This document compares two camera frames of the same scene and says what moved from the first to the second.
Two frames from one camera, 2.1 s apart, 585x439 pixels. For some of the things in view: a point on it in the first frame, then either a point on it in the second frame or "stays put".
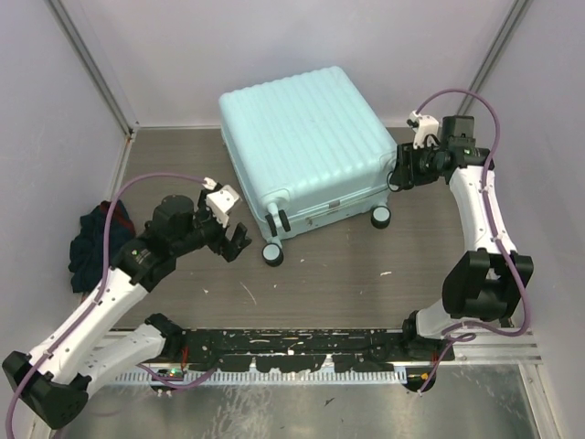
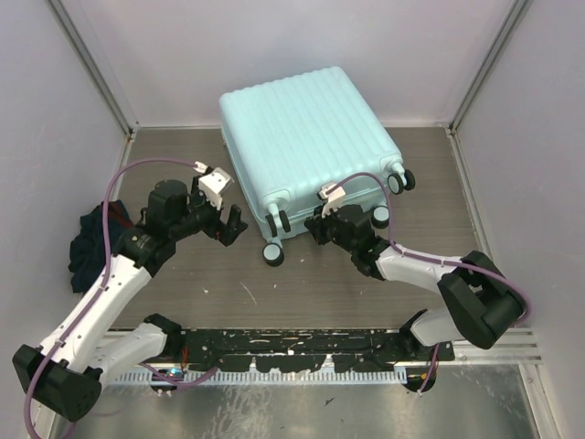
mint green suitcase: [313, 148] stays put
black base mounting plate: [304, 348] stays put
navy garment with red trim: [87, 249] stays put
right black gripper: [407, 159] -> [317, 224]
